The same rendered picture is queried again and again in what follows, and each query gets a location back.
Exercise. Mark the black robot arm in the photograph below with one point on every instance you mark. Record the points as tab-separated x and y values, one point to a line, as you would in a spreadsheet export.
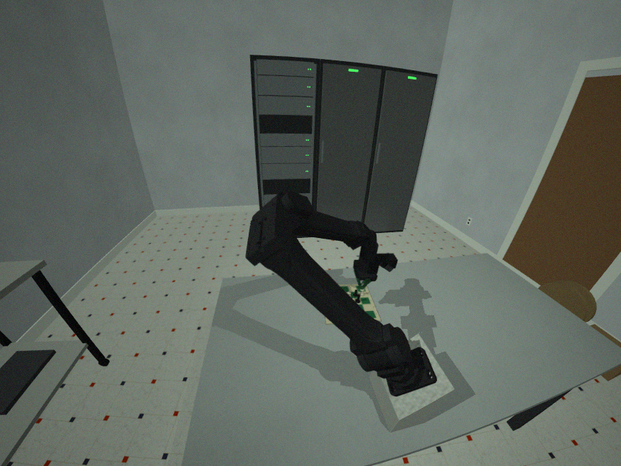
280	251

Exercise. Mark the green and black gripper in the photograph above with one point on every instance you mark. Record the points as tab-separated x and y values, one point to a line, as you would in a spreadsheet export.
361	269

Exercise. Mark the green and cream chessboard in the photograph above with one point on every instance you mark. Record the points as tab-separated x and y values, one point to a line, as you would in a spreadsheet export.
366	302

